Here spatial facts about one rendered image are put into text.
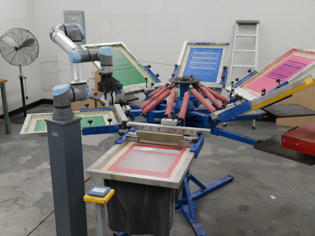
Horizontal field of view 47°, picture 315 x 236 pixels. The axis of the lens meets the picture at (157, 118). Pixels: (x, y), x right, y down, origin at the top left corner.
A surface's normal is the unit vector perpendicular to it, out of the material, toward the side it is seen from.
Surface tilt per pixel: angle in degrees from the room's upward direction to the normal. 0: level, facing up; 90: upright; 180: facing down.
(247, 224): 0
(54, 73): 90
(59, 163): 90
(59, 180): 90
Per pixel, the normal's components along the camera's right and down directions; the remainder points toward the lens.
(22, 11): 0.96, 0.08
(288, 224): 0.00, -0.96
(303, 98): -0.28, 0.07
